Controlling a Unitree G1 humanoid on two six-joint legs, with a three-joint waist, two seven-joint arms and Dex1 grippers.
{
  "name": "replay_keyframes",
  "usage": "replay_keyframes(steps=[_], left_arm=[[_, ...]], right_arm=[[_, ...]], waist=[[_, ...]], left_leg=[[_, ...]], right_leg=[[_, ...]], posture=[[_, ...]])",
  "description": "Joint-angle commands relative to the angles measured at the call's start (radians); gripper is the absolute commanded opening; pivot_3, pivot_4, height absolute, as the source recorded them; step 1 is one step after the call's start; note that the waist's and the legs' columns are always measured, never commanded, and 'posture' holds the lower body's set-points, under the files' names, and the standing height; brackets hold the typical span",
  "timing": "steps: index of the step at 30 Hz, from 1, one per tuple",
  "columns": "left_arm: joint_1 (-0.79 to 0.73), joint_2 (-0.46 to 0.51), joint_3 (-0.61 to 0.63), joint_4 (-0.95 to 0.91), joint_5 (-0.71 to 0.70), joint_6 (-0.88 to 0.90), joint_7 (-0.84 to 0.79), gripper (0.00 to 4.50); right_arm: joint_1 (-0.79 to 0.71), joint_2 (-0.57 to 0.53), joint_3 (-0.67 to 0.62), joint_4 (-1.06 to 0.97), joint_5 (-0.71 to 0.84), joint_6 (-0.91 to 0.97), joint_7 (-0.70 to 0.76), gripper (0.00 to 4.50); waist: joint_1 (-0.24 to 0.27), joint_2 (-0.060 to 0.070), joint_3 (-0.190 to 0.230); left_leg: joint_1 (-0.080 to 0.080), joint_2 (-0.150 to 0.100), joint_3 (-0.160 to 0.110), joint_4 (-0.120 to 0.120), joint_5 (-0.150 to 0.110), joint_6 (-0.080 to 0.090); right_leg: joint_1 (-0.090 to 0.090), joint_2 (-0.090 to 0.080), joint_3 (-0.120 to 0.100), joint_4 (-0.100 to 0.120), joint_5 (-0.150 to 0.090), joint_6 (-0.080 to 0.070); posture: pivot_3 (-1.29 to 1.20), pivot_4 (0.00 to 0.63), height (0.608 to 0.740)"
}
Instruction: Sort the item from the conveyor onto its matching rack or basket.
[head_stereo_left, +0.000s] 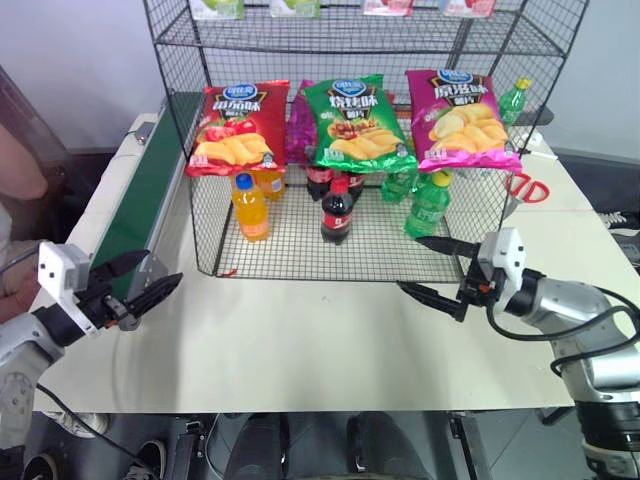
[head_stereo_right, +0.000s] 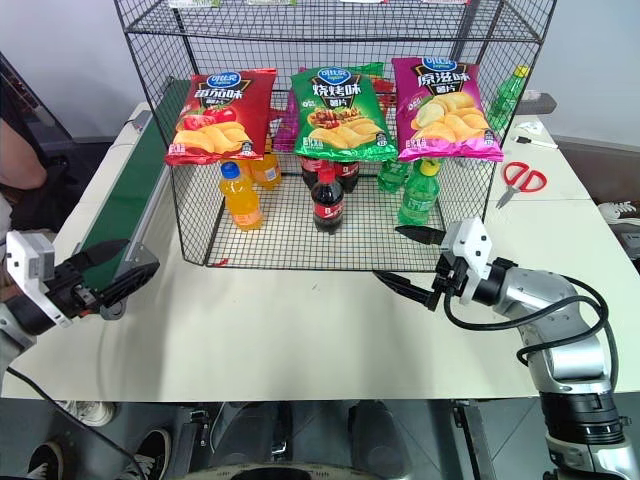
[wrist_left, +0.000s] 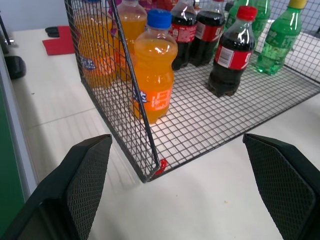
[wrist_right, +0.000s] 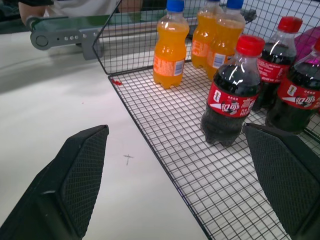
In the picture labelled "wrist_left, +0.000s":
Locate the black round object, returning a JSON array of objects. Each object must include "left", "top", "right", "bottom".
[{"left": 44, "top": 26, "right": 61, "bottom": 38}]

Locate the black wire mesh basket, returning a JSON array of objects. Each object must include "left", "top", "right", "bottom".
[{"left": 63, "top": 0, "right": 320, "bottom": 184}]

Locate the orange soda bottle blue cap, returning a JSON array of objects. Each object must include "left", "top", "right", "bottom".
[
  {"left": 73, "top": 0, "right": 116, "bottom": 89},
  {"left": 131, "top": 8, "right": 179, "bottom": 125},
  {"left": 112, "top": 0, "right": 148, "bottom": 82}
]

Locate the red plastic clip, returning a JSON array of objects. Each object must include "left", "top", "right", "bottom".
[{"left": 154, "top": 158, "right": 169, "bottom": 176}]

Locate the red cloth mat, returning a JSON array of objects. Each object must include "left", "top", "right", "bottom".
[{"left": 41, "top": 25, "right": 76, "bottom": 56}]

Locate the green board with grey frame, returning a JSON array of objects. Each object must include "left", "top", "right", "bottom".
[{"left": 0, "top": 48, "right": 38, "bottom": 226}]

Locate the cola bottle red cap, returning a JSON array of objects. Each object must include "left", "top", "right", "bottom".
[
  {"left": 189, "top": 0, "right": 226, "bottom": 67},
  {"left": 168, "top": 0, "right": 199, "bottom": 71},
  {"left": 206, "top": 5, "right": 258, "bottom": 98}
]

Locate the black rounded device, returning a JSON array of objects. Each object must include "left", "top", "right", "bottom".
[{"left": 4, "top": 55, "right": 27, "bottom": 80}]

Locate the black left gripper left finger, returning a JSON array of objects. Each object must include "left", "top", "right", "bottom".
[{"left": 0, "top": 133, "right": 113, "bottom": 240}]

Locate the green soda bottle yellow cap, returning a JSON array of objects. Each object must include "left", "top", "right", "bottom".
[{"left": 255, "top": 0, "right": 308, "bottom": 76}]

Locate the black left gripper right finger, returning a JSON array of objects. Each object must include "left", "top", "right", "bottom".
[{"left": 242, "top": 133, "right": 320, "bottom": 240}]

